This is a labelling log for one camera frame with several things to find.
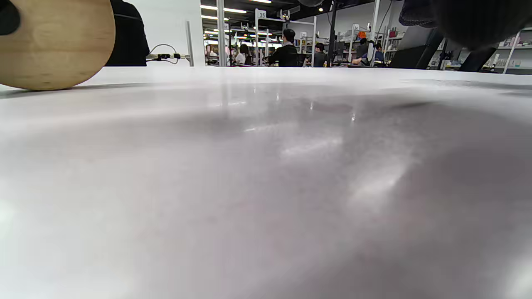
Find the person's left hand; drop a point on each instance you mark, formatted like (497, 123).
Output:
(478, 20)

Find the round wooden disc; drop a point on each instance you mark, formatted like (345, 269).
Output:
(58, 45)

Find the white shelf unit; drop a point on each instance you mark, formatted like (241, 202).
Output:
(515, 50)

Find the white metal rack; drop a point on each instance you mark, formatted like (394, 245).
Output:
(286, 20)

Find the metal post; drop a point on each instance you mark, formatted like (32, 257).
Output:
(190, 43)

